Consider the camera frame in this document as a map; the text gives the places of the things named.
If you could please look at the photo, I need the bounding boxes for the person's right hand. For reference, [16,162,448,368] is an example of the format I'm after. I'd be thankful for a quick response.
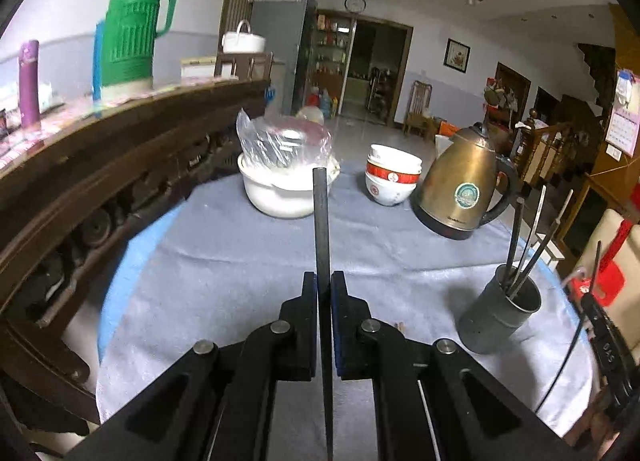
[563,387,620,460]

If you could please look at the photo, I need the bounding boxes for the red plastic child chair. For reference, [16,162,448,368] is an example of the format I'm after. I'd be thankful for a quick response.
[569,217,640,309]

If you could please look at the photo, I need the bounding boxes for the grey towel table cover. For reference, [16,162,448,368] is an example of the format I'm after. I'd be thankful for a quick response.
[94,165,599,461]

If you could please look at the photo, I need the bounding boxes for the small white stool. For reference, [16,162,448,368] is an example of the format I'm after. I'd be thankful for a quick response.
[533,233,565,270]

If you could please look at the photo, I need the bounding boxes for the grey metal utensil holder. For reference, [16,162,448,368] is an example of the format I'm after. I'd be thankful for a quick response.
[457,264,542,354]

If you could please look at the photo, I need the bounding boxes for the white plastic basin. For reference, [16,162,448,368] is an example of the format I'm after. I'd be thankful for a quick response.
[238,154,314,218]

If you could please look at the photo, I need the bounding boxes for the brass electric kettle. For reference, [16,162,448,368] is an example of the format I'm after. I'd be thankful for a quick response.
[410,122,518,240]

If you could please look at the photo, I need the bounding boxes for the stacked red white bowls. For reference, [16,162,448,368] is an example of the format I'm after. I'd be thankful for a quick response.
[366,144,422,207]

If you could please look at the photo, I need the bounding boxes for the clear plastic bag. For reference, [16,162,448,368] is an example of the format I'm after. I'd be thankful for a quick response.
[235,109,333,169]

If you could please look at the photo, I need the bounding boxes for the carved dark wood sideboard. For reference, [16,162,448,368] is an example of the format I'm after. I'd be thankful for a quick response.
[1,80,268,422]

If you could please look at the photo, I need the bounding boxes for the white rice cooker pot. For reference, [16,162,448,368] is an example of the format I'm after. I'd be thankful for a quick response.
[221,19,266,54]

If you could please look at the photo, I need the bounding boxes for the grey refrigerator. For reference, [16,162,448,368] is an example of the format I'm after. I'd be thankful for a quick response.
[250,0,317,116]

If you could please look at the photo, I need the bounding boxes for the blue thermos bottle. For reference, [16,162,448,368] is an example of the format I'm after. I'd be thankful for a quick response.
[92,19,104,103]

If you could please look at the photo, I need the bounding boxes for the purple thermos bottle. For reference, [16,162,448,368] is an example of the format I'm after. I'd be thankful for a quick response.
[18,40,40,129]

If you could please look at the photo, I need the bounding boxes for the green thermos jug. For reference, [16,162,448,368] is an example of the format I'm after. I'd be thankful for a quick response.
[101,0,177,102]

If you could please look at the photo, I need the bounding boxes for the wooden chair by wall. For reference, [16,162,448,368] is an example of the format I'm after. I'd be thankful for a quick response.
[402,81,433,135]

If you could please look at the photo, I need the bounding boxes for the wall calendar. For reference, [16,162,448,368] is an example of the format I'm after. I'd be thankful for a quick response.
[605,70,639,158]

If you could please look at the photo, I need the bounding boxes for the framed wall picture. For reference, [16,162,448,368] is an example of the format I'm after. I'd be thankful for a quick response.
[444,39,471,73]

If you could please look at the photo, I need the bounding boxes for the round wall clock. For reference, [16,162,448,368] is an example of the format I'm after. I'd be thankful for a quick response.
[344,0,367,15]

